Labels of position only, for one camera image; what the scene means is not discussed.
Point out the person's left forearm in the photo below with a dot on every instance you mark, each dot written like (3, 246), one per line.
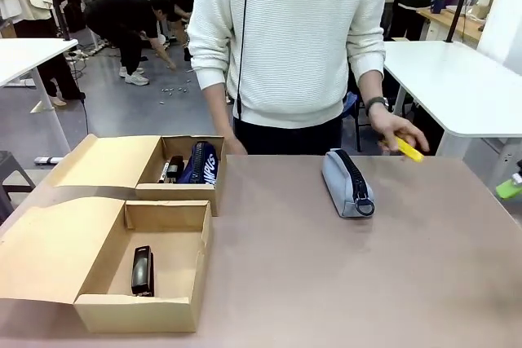
(372, 85)

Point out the white table with rounded corner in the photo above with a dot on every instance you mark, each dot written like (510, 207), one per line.
(28, 54)

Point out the person's left hand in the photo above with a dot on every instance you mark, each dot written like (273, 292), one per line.
(391, 126)

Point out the white floor power strip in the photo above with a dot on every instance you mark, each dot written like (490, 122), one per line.
(49, 159)

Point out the blue office chair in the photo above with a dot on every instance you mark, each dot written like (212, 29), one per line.
(350, 105)

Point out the person's black trousers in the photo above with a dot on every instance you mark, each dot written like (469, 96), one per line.
(285, 140)

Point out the wooden background table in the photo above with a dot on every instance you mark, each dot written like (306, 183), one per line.
(440, 18)

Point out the person's right hand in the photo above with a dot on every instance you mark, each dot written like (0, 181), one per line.
(235, 146)

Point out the person in white sweater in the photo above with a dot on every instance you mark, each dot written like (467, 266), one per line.
(293, 38)

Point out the grey pencil case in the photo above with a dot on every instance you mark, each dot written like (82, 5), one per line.
(334, 185)

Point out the navy blue pencil case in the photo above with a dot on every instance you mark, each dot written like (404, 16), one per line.
(200, 168)

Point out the dark blue mug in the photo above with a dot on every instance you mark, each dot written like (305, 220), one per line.
(437, 5)

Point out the person's right forearm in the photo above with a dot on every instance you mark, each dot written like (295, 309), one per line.
(218, 111)

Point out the white marker pen black cap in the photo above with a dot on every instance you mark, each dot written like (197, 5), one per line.
(164, 170)

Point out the large white table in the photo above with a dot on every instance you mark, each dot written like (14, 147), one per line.
(448, 79)

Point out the black wristwatch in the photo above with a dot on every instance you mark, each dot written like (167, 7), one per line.
(375, 104)

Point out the grey stool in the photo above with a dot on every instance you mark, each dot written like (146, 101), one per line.
(8, 164)

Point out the brown cardboard box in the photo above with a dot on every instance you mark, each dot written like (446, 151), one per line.
(110, 160)
(171, 242)

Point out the white cylindrical container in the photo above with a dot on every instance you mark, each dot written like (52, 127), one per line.
(485, 3)

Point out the yellow marker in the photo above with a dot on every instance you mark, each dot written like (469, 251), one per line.
(410, 150)

